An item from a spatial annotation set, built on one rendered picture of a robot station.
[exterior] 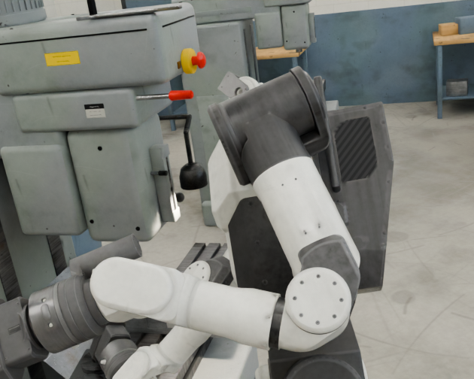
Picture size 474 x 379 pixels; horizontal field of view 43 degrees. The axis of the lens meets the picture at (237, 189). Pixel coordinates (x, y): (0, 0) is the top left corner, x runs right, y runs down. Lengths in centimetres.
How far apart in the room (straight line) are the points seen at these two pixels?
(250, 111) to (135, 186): 75
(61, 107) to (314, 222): 90
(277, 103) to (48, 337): 43
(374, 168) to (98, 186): 83
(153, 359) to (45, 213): 58
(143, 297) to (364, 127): 45
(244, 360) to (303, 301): 116
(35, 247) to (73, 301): 114
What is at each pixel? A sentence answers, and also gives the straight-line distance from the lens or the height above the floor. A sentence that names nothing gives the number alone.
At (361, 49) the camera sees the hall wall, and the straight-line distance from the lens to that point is 799.
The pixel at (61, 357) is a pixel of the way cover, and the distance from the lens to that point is 193.
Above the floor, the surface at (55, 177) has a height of 151.
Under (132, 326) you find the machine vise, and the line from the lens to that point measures 194.
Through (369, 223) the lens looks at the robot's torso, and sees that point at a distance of 94.
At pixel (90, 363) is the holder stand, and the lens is 151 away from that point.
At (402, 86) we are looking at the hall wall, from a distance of 806.
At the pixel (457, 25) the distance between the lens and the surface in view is 746.
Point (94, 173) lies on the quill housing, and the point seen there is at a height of 151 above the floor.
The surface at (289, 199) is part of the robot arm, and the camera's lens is 78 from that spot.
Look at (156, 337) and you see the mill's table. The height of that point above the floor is 94.
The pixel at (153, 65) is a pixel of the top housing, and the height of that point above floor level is 178.
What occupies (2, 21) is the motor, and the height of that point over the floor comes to 190.
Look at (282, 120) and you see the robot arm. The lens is 83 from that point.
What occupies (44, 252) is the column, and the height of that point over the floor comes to 120.
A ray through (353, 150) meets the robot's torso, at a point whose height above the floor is 167.
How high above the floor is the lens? 197
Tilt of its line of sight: 21 degrees down
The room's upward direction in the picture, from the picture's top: 8 degrees counter-clockwise
